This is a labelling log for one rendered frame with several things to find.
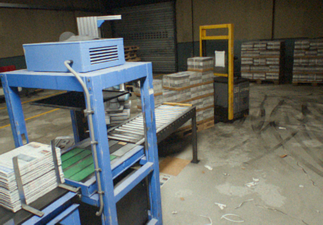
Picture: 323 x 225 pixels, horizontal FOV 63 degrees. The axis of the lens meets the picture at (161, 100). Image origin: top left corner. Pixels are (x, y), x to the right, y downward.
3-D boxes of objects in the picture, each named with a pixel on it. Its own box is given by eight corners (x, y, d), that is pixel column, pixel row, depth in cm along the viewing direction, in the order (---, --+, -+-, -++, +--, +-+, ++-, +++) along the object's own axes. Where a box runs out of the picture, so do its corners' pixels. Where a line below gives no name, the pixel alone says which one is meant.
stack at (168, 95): (139, 142, 450) (135, 94, 430) (189, 124, 519) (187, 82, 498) (153, 149, 420) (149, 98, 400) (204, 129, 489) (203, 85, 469)
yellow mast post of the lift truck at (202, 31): (201, 112, 562) (199, 26, 519) (204, 111, 567) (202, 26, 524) (204, 113, 555) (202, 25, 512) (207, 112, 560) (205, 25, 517)
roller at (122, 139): (105, 137, 277) (104, 133, 276) (142, 144, 254) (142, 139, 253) (101, 139, 273) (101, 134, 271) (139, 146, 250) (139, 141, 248)
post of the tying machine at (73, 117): (89, 200, 298) (68, 62, 260) (94, 202, 294) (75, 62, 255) (83, 205, 291) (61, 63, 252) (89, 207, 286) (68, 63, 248)
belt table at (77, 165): (92, 144, 274) (90, 135, 271) (144, 155, 242) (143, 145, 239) (30, 177, 215) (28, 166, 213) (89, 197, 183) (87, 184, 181)
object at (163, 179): (152, 172, 351) (152, 171, 351) (171, 176, 337) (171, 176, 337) (136, 186, 320) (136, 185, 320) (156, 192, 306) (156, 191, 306)
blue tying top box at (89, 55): (72, 63, 241) (69, 41, 236) (125, 63, 212) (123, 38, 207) (27, 70, 203) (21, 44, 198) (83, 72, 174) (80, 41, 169)
